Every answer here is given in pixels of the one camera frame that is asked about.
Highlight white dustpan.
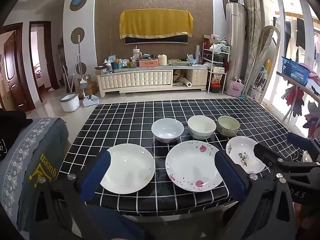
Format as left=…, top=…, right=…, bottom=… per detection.
left=82, top=94, right=99, bottom=108

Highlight brown round wall disc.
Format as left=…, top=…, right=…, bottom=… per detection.
left=75, top=62, right=87, bottom=77
left=70, top=27, right=85, bottom=46

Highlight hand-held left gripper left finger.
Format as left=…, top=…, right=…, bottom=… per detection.
left=25, top=151, right=112, bottom=240

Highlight pink storage box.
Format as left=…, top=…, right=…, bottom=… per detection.
left=139, top=59, right=159, bottom=68

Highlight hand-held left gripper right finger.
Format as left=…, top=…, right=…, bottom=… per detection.
left=215, top=151, right=299, bottom=240

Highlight plain white plate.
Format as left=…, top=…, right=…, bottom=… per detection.
left=100, top=143, right=156, bottom=194

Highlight white plate with pink petals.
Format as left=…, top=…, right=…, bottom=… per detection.
left=165, top=140, right=223, bottom=192

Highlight black wall television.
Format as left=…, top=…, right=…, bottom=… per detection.
left=124, top=35, right=188, bottom=45

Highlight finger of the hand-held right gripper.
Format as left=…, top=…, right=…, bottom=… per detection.
left=253, top=142, right=320, bottom=175
left=286, top=132, right=320, bottom=162

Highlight blue plastic basket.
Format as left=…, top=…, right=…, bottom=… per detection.
left=281, top=56, right=312, bottom=87

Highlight white metal shelf rack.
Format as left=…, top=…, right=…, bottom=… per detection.
left=202, top=40, right=230, bottom=93

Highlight arched standing mirror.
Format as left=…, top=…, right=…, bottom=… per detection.
left=247, top=25, right=281, bottom=102

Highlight silver tower air conditioner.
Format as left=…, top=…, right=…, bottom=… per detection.
left=225, top=2, right=247, bottom=95

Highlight cardboard box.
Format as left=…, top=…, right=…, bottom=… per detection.
left=76, top=80, right=98, bottom=99

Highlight white mop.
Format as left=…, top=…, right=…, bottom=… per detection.
left=74, top=34, right=88, bottom=85

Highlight white mop bucket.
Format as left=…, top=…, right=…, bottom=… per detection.
left=59, top=92, right=80, bottom=112

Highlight brown wooden door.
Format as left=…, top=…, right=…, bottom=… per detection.
left=0, top=22, right=35, bottom=112

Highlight small white floral plate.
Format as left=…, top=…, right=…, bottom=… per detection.
left=226, top=136, right=266, bottom=174

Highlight black white checked tablecloth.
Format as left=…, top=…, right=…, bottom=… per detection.
left=67, top=97, right=304, bottom=217

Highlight pink gift bag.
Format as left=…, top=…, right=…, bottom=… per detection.
left=229, top=79, right=244, bottom=97

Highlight cream tufted television cabinet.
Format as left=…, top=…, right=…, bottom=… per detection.
left=96, top=65, right=209, bottom=98

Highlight grey embroidered chair cover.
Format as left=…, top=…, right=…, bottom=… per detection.
left=0, top=117, right=69, bottom=233

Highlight blue round wall plate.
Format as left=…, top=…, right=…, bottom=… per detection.
left=69, top=0, right=87, bottom=12

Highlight plain white bowl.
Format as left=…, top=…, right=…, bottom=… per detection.
left=187, top=115, right=217, bottom=140

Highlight clothes drying rack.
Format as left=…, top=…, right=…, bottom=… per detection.
left=276, top=71, right=320, bottom=138

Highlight patterned beige curtain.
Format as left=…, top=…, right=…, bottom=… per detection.
left=241, top=0, right=262, bottom=95

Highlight yellow cloth cover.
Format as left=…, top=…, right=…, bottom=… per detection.
left=119, top=9, right=194, bottom=40

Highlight speckled floral ceramic bowl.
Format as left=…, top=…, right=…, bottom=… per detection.
left=216, top=115, right=240, bottom=138

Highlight red hanging clothes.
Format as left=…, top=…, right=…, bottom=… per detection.
left=281, top=85, right=305, bottom=115

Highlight white bowl with red pattern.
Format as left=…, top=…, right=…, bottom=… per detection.
left=151, top=118, right=185, bottom=144

